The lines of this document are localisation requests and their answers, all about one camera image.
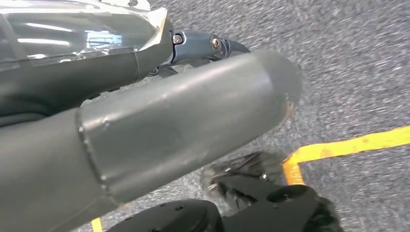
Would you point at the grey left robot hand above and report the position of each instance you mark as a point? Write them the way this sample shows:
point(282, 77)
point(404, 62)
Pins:
point(160, 128)

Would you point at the black robot foot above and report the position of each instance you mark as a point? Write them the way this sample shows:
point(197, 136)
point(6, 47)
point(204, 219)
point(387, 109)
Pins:
point(256, 217)

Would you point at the yellow floor tape square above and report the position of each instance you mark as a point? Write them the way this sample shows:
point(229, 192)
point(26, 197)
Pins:
point(352, 145)

